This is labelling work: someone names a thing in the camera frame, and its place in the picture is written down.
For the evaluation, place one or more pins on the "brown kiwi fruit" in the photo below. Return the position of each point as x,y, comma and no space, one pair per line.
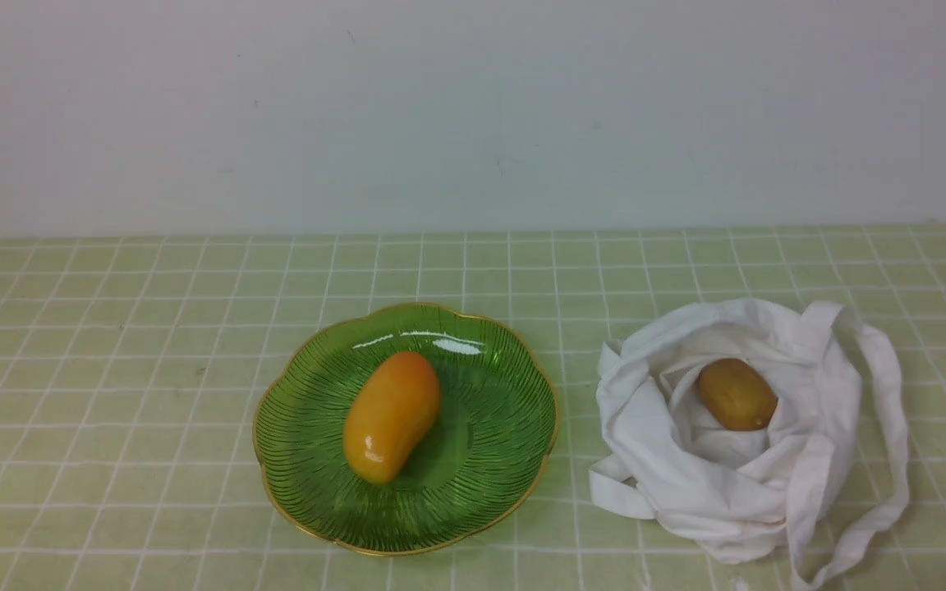
737,396

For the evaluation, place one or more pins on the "white cloth bag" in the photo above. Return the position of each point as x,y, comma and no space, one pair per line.
742,495

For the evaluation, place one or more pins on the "orange mango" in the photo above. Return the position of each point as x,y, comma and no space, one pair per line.
390,416

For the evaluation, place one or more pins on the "green glass plate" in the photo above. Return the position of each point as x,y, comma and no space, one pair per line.
482,458

